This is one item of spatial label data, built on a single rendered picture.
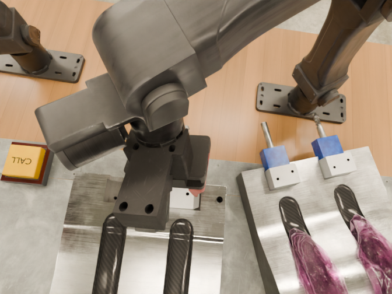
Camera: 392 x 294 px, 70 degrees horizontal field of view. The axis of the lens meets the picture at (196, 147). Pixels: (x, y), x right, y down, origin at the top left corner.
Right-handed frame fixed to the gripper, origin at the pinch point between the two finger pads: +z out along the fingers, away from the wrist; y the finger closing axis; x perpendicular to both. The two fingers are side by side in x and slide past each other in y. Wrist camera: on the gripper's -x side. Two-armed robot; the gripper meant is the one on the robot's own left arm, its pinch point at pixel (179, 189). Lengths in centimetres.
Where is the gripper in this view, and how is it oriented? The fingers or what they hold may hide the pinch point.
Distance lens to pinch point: 43.1
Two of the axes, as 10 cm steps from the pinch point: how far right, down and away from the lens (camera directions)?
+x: 1.4, -7.9, 6.0
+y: 9.8, 0.4, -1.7
